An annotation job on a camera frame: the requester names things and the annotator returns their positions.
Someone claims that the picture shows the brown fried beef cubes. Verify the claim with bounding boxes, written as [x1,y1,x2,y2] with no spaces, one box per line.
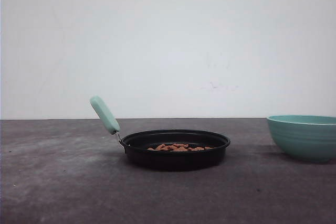
[147,143,213,152]

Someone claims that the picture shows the black frying pan green handle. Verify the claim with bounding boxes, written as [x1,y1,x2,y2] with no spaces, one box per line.
[90,96,230,171]

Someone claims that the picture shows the teal ceramic bowl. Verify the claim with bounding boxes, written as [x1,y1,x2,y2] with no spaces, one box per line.
[267,115,335,163]

